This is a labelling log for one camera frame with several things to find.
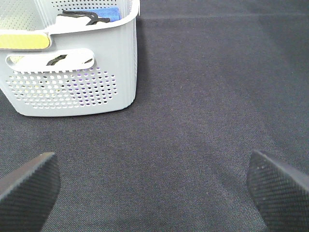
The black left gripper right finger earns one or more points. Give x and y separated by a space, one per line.
280 192

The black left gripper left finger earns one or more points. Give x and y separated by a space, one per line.
28 194

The black woven table mat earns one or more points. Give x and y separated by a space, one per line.
217 79

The grey perforated plastic basket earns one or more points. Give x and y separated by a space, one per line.
85 70

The yellow towel in basket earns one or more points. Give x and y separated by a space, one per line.
24 41

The white towel in basket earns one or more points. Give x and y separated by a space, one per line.
67 20

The blue towel in basket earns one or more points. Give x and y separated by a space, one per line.
113 13

